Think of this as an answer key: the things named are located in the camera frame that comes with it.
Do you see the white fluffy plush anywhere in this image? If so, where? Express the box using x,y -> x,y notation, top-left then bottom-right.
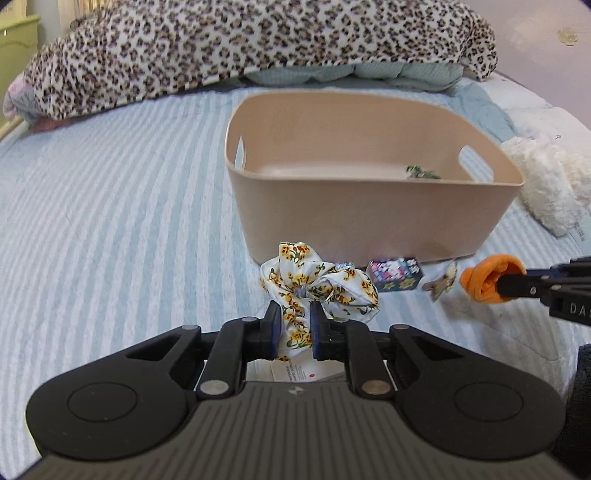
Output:
501,136 -> 590,237

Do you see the leopard print blanket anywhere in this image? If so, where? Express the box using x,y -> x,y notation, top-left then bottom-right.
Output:
23,1 -> 498,120

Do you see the white yellow floral scrunchie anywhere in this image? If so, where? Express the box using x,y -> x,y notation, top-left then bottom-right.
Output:
259,242 -> 379,360

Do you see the beige plastic storage basket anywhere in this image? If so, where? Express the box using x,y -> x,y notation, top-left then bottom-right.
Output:
225,90 -> 524,265

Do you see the pink floral pillow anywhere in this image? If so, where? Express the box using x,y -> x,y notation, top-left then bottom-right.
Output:
3,73 -> 44,125

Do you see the green wooden furniture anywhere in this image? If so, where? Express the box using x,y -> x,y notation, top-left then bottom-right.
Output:
0,0 -> 42,130

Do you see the orange cloth item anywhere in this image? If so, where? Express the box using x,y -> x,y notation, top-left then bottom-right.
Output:
460,254 -> 526,304

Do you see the green item inside basket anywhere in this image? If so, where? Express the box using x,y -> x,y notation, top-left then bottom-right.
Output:
406,165 -> 441,180

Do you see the white paper card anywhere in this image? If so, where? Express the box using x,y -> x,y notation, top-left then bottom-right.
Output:
246,359 -> 346,383

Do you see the small colourful printed box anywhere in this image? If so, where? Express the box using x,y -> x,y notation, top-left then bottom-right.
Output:
367,257 -> 423,292

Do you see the teal quilted pillow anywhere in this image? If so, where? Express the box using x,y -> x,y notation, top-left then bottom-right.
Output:
245,62 -> 464,92

